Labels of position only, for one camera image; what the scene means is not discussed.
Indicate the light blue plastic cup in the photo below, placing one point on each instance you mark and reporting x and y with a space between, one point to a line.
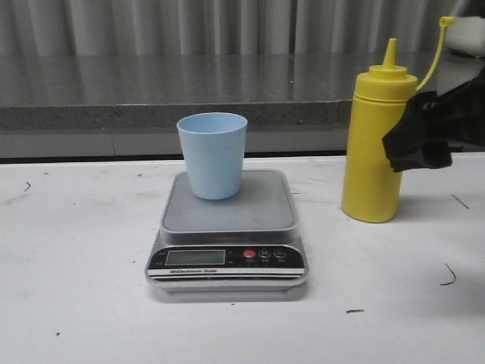
213 146

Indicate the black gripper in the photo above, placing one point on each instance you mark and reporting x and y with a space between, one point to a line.
419 139

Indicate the silver electronic kitchen scale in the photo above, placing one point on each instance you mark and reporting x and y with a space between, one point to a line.
244 248

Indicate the grey stone counter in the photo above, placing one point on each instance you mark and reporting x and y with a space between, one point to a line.
117 107

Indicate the white object in background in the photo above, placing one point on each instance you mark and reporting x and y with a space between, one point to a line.
466 36

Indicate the yellow squeeze bottle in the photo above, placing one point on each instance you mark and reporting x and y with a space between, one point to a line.
371 187

